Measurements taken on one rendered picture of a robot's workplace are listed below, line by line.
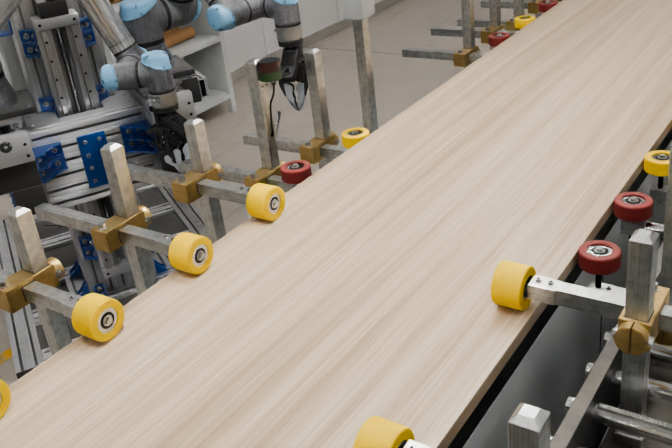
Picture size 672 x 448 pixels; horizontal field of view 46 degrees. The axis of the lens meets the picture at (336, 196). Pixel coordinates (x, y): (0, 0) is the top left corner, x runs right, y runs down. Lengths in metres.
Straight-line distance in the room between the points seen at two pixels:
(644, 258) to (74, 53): 1.94
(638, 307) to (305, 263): 0.67
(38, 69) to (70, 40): 0.16
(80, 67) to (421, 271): 1.50
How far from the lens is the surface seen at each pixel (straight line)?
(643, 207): 1.80
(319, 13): 6.81
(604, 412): 1.40
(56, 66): 2.70
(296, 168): 2.08
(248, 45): 6.12
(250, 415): 1.29
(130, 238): 1.78
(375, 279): 1.56
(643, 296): 1.31
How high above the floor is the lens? 1.73
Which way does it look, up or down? 26 degrees down
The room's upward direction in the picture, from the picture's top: 7 degrees counter-clockwise
